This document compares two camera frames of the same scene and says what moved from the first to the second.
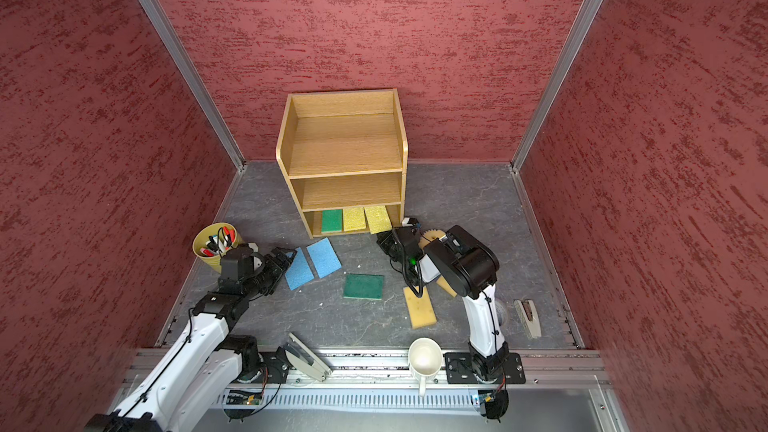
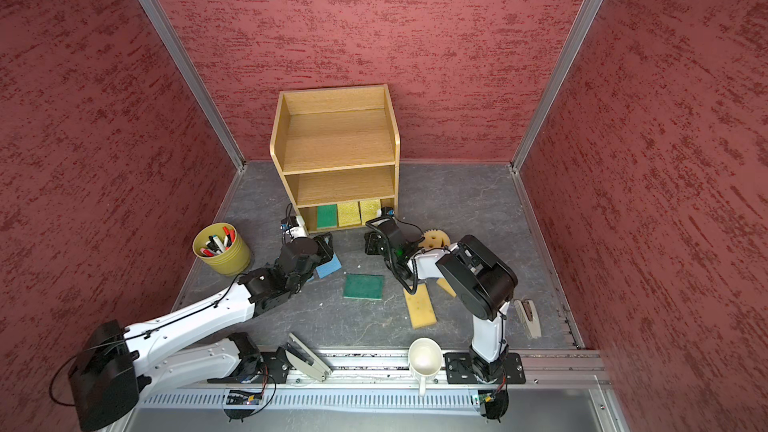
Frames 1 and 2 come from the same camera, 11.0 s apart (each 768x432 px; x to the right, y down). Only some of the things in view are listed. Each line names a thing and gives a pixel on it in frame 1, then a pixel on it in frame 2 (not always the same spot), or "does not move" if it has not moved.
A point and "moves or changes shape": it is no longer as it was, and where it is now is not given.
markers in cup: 218,244 does not move
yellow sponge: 377,219 moves or changes shape
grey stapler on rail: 305,360 does not move
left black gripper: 276,267 to 325,250
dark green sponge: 364,286 does not move
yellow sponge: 353,219 moves or changes shape
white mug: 425,359 does not move
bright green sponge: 332,221 moves or changes shape
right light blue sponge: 324,258 does not move
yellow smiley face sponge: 430,235 does not move
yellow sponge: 420,310 does not move
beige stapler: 529,318 does not move
